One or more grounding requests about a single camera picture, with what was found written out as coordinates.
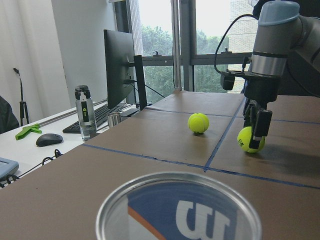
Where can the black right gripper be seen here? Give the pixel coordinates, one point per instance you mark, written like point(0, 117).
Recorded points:
point(259, 91)

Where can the yellow tennis ball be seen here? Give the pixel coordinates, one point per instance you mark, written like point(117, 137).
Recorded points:
point(198, 123)
point(243, 140)

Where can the white blue tennis ball can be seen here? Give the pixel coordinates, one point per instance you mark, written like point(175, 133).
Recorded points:
point(176, 206)

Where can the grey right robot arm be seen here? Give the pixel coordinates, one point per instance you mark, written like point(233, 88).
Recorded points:
point(281, 29)

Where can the black computer monitor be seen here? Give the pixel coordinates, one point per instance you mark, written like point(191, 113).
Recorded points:
point(124, 69)

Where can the small steel cup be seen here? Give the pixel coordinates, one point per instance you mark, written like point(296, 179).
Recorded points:
point(114, 118)

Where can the black keyboard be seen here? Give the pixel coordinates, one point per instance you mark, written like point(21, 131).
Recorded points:
point(100, 118)

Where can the clear water bottle black lid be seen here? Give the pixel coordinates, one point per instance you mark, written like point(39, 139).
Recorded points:
point(85, 112)

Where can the dark grey computer mouse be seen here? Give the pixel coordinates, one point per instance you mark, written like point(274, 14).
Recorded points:
point(49, 139)

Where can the green plastic tool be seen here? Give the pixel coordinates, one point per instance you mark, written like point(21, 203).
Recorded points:
point(35, 128)

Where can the black tripod stand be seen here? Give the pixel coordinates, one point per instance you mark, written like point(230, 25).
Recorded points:
point(23, 108)

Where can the light blue device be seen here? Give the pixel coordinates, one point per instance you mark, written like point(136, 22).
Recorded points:
point(7, 167)

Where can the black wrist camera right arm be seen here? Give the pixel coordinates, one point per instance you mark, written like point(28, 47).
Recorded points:
point(227, 78)

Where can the aluminium extrusion post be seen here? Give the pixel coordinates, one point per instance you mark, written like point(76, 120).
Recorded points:
point(176, 50)

